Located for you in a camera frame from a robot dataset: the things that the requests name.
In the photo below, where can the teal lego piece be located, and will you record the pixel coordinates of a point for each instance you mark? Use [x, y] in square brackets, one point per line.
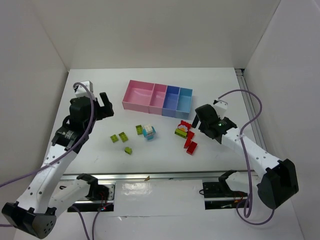
[149, 136]

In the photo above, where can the lime green base brick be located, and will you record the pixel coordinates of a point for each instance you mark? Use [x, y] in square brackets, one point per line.
[181, 133]

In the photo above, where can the aluminium rail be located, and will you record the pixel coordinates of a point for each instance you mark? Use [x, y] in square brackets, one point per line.
[249, 104]
[159, 175]

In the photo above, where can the small pink container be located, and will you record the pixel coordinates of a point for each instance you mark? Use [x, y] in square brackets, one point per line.
[157, 99]

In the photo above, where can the red lego brick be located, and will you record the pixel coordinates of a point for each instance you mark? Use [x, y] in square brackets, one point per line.
[191, 148]
[189, 138]

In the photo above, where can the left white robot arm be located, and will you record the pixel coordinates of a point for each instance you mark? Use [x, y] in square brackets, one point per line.
[36, 211]

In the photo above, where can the front aluminium rail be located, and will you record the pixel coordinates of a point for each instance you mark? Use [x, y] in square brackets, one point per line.
[159, 175]

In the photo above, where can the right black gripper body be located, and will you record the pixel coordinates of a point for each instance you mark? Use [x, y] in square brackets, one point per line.
[202, 122]

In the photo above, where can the small green lego cube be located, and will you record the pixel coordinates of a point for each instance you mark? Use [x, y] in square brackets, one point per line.
[128, 150]

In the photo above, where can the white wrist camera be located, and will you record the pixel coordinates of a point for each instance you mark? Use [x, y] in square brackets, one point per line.
[220, 107]
[80, 90]

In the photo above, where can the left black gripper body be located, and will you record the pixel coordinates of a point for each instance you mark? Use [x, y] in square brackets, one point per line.
[100, 110]

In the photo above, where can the green long lego brick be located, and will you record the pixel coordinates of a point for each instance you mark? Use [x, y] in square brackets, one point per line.
[123, 137]

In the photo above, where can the right side aluminium rail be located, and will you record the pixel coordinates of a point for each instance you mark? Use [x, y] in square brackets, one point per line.
[249, 104]

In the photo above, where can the green lego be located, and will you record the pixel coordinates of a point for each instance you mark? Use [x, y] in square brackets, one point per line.
[139, 129]

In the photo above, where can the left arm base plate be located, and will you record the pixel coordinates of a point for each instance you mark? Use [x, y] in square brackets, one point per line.
[104, 201]

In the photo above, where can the red flower lego figure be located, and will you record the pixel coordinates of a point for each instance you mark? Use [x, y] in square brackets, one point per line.
[184, 126]

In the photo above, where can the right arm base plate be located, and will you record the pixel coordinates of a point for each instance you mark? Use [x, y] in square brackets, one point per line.
[217, 195]

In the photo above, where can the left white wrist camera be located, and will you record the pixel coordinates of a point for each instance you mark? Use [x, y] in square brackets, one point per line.
[80, 90]

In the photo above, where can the purple container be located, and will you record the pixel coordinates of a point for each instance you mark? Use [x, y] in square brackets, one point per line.
[170, 101]

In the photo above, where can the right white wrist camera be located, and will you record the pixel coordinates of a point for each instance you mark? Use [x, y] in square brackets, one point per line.
[220, 107]

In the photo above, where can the large pink container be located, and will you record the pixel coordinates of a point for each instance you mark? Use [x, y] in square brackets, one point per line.
[138, 96]

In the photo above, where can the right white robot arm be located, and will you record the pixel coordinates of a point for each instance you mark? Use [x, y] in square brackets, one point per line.
[277, 179]

